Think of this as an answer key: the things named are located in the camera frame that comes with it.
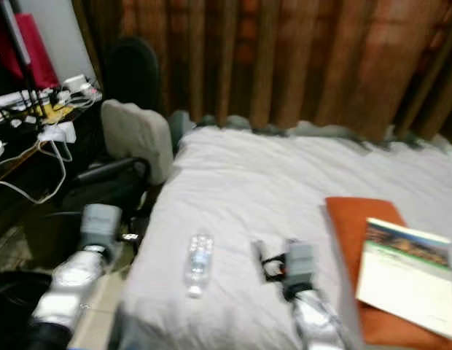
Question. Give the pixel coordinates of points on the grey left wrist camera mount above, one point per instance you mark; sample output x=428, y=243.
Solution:
x=100, y=224

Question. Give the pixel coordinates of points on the white power adapter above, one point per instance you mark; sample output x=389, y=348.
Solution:
x=75, y=82

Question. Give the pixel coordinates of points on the white power strip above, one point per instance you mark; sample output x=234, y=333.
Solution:
x=58, y=132

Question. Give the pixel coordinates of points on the white book with city photo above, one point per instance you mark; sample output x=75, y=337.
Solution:
x=408, y=288

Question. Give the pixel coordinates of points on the beige chair cushion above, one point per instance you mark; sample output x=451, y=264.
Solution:
x=138, y=135

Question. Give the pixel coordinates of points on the brown curtain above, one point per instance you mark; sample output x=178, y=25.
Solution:
x=291, y=58

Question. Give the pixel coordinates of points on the orange pillow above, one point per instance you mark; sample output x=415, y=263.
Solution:
x=346, y=233

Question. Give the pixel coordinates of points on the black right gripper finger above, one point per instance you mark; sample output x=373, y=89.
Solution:
x=259, y=255

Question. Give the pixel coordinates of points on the light grey duvet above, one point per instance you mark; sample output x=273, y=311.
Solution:
x=255, y=189

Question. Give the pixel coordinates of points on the black bin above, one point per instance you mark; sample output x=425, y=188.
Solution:
x=25, y=302

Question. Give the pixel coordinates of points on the red bag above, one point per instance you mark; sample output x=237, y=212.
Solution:
x=36, y=51

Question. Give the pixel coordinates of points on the black office chair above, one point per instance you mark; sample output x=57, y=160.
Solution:
x=133, y=73

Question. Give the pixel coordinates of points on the black tripod stand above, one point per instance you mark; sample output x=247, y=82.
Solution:
x=24, y=55

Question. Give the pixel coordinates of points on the clear plastic water bottle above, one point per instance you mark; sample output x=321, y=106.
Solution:
x=198, y=264

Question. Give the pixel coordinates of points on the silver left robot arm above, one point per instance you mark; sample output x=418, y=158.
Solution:
x=69, y=284

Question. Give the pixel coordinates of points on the dark cluttered desk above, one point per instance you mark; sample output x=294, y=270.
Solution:
x=22, y=138

